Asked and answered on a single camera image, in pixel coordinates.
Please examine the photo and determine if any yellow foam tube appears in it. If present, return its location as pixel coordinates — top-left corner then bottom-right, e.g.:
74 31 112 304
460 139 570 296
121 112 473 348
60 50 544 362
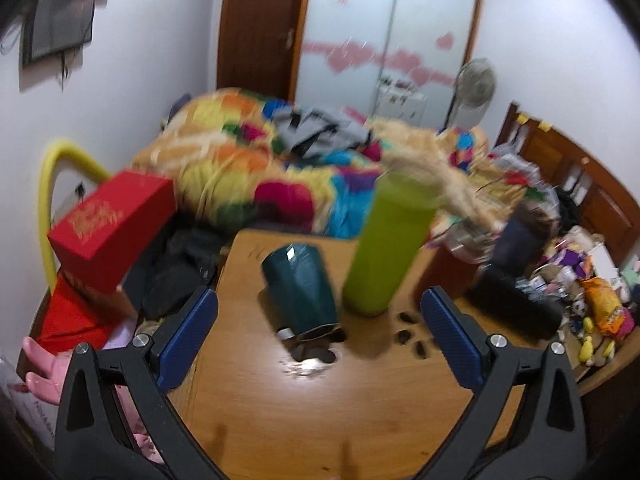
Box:
37 139 111 294

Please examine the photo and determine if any brown wooden door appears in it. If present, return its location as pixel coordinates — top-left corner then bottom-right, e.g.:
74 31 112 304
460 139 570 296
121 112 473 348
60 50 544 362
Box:
216 0 309 101

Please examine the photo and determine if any white suitcase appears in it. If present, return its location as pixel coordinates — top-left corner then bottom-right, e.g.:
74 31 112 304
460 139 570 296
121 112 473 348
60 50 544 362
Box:
373 82 427 127

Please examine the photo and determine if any red gift box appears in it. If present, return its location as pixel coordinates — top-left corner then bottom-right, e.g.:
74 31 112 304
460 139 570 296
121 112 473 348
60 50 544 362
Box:
47 170 176 294

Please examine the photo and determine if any small wall monitor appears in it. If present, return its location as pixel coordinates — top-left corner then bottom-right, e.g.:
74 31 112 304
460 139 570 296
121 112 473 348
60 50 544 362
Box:
21 0 96 67

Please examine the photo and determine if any white wardrobe with hearts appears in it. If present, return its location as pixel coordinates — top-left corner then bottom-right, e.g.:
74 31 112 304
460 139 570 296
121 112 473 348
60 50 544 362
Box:
294 0 478 129

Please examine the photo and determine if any grey black garment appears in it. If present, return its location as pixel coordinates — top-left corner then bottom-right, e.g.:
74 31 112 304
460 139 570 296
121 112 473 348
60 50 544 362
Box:
271 106 372 158

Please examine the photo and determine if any red brown thermos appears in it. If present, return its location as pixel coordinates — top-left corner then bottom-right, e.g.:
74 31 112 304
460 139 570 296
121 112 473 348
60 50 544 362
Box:
412 221 495 308

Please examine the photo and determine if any black bag on bed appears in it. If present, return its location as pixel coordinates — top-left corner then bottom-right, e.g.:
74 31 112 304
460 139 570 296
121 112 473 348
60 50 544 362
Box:
553 186 580 236

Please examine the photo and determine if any wooden bed headboard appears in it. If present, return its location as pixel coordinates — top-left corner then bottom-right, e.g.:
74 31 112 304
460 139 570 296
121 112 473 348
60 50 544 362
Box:
495 102 639 266

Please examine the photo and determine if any standing electric fan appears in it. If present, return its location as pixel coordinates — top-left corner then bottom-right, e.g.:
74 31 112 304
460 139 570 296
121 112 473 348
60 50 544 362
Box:
445 58 497 130

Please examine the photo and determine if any lime green bottle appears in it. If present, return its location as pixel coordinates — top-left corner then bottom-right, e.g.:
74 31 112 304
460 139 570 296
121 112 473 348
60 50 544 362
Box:
342 171 442 318

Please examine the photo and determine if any black thermos lying down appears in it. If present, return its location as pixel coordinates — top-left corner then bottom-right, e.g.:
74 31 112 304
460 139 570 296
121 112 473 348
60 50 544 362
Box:
464 266 564 339

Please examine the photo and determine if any teal hexagonal ceramic cup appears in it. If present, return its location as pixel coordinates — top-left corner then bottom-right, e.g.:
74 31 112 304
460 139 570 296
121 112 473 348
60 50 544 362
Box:
262 243 338 341

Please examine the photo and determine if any colourful patchwork blanket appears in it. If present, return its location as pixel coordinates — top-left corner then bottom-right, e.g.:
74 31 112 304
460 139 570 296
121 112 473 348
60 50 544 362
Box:
131 88 503 238

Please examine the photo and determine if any pink rabbit toy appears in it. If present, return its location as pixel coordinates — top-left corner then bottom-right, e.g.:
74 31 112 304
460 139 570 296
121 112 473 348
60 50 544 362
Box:
22 337 164 465

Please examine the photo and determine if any navy travel mug brown lid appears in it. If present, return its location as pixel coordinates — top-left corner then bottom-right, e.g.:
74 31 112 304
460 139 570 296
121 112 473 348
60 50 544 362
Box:
490 200 554 278

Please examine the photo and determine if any yellow plush toy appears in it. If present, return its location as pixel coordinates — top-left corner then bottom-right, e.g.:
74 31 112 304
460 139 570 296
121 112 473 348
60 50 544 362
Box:
578 316 616 367

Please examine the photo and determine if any orange snack bag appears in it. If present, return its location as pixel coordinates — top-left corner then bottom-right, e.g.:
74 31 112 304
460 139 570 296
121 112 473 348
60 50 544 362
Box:
582 278 634 340

